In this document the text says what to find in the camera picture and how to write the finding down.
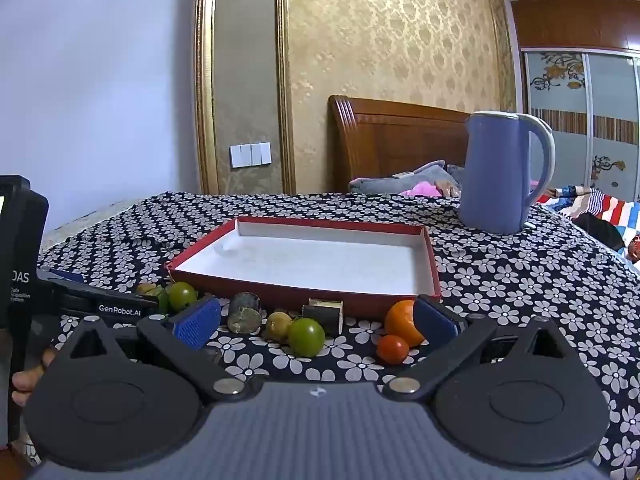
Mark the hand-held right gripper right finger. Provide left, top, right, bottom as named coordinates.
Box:
left=382, top=294, right=583, bottom=403

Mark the red cardboard box tray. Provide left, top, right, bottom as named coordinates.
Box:
left=164, top=216, right=442, bottom=321

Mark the black white floral tablecloth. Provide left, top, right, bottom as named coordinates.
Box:
left=35, top=191, right=640, bottom=480

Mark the white wall switch panel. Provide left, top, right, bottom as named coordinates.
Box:
left=229, top=142, right=272, bottom=168

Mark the green tomato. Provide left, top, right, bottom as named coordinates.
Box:
left=287, top=317, right=326, bottom=358
left=149, top=285, right=171, bottom=313
left=167, top=281, right=199, bottom=312

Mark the person's left hand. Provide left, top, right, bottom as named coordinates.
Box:
left=11, top=346, right=57, bottom=409

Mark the pink cloth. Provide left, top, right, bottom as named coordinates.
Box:
left=398, top=180, right=443, bottom=197

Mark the red cherry tomato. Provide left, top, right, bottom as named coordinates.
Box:
left=376, top=334, right=410, bottom=366

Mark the dark sugarcane piece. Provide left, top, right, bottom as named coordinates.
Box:
left=301, top=298, right=345, bottom=336
left=227, top=292, right=263, bottom=335

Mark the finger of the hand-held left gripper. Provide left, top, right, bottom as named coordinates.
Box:
left=37, top=267, right=86, bottom=286
left=37, top=277, right=161, bottom=323

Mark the wooden bed headboard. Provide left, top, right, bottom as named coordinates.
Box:
left=327, top=94, right=473, bottom=193

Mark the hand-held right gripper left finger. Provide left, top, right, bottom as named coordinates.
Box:
left=52, top=296, right=251, bottom=403

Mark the striped colourful blanket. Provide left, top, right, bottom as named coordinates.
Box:
left=537, top=187, right=640, bottom=261

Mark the orange tangerine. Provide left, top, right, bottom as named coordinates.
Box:
left=384, top=300, right=426, bottom=348

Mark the blue electric kettle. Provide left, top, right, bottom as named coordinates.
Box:
left=457, top=110, right=557, bottom=236

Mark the gold wall moulding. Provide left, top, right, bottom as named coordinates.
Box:
left=275, top=0, right=298, bottom=195
left=194, top=0, right=221, bottom=195

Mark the dark cloth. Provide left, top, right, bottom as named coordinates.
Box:
left=572, top=212, right=626, bottom=253

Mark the wardrobe with patterned doors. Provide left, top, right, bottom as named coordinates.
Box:
left=512, top=0, right=640, bottom=191

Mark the grey cloth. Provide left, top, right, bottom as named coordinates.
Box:
left=348, top=160, right=466, bottom=197

